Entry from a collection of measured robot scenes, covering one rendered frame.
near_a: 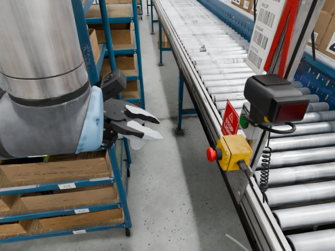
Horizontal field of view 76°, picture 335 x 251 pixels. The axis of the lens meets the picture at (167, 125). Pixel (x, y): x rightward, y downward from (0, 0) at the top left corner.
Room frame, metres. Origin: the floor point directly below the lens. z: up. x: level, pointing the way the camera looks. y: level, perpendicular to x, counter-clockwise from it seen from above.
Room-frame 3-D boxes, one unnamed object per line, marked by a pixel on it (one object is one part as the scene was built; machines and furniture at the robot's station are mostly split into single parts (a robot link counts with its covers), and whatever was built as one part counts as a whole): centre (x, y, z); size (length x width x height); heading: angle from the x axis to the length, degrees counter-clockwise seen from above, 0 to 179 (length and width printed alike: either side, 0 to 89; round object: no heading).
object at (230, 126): (0.48, -0.20, 0.85); 0.16 x 0.01 x 0.13; 8
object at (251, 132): (0.41, -0.20, 0.95); 0.07 x 0.03 x 0.07; 8
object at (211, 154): (0.40, -0.13, 0.84); 0.04 x 0.04 x 0.04; 8
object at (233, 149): (0.37, -0.18, 0.84); 0.15 x 0.09 x 0.07; 8
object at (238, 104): (0.82, -0.45, 0.72); 0.52 x 0.05 x 0.05; 98
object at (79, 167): (0.69, 0.46, 0.59); 0.40 x 0.30 x 0.10; 96
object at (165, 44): (3.81, -0.07, 0.06); 0.69 x 0.47 x 0.13; 1
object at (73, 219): (0.69, 0.47, 0.19); 0.40 x 0.30 x 0.10; 99
